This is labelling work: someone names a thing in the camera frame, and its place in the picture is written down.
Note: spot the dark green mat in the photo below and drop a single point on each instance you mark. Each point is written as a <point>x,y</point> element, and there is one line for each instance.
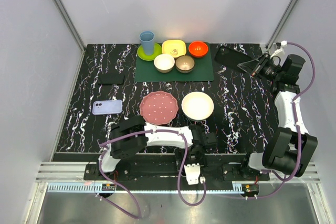
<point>145,71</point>

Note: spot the aluminium front rail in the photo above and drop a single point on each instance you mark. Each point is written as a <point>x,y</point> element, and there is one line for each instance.
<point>62,177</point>

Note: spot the black phone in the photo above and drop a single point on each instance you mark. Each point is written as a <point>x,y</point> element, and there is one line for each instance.
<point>108,79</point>

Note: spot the aluminium frame post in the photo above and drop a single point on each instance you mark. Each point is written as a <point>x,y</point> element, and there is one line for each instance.
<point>70,25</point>
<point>282,22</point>

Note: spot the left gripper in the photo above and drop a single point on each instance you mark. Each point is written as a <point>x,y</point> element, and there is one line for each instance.
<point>193,156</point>

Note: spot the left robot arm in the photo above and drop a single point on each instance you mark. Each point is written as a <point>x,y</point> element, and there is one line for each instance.
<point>133,135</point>

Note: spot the yellow square dish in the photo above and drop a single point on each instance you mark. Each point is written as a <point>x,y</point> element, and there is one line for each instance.
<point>174,47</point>

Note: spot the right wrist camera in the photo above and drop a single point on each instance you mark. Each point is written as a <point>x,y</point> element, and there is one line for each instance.
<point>277,49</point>

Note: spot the cream small bowl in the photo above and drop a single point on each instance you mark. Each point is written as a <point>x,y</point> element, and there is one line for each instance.
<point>164,63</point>

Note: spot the blue plastic cup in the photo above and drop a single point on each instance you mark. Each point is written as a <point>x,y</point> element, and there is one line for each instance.
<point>147,42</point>

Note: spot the left aluminium frame post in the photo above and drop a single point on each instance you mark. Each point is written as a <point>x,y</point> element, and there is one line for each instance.
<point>70,25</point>

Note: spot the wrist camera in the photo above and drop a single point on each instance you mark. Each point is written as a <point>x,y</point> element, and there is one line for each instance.
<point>277,49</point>
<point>193,174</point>

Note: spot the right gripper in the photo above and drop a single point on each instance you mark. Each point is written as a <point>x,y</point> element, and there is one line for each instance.
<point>264,60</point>

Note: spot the brown small bowl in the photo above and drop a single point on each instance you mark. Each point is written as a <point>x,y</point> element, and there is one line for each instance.
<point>185,64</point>

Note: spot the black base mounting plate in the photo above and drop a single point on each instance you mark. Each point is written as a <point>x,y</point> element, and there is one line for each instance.
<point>218,166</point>

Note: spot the right aluminium frame post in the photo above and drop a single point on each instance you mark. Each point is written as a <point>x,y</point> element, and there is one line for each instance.
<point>282,22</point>

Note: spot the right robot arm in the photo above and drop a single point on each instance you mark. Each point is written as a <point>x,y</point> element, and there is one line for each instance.
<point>291,147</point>

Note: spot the lime green saucer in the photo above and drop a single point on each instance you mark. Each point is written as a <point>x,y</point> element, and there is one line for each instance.
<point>143,56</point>

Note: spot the large white bowl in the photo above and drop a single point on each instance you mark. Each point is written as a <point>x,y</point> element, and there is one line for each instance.
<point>197,106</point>

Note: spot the orange red bowl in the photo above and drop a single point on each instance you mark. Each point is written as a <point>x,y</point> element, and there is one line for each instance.
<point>198,49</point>

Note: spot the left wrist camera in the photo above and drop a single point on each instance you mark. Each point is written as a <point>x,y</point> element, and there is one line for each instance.
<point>193,174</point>

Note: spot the pink dotted plate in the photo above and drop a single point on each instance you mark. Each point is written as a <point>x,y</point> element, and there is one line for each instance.
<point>159,108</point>

